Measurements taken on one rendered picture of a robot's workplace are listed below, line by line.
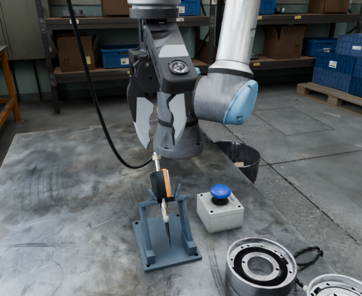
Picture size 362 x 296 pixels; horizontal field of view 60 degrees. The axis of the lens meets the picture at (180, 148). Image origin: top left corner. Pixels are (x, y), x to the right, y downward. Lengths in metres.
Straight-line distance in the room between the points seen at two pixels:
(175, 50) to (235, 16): 0.41
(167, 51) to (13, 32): 3.71
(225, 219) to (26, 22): 3.67
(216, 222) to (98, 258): 0.22
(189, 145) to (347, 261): 1.23
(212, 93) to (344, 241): 1.41
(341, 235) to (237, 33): 1.48
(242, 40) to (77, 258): 0.59
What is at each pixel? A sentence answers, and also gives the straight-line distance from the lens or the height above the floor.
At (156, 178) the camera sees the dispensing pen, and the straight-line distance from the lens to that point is 0.53.
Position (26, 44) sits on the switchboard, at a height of 0.73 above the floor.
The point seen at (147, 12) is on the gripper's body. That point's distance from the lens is 0.46.
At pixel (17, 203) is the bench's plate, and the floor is 0.80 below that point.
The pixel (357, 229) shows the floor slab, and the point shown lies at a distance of 2.13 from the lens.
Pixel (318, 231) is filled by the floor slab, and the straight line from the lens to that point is 2.02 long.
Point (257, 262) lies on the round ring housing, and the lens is 0.56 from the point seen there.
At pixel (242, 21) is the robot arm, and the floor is 1.15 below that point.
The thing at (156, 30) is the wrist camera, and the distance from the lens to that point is 0.46.
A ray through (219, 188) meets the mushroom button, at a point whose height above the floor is 0.87.
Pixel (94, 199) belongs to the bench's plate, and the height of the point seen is 0.80.
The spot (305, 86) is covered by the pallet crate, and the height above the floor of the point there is 0.14.
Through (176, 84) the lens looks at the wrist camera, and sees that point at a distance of 0.39.
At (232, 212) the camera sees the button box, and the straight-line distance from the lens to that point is 0.61.
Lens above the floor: 1.20
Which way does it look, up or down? 26 degrees down
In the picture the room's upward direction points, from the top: straight up
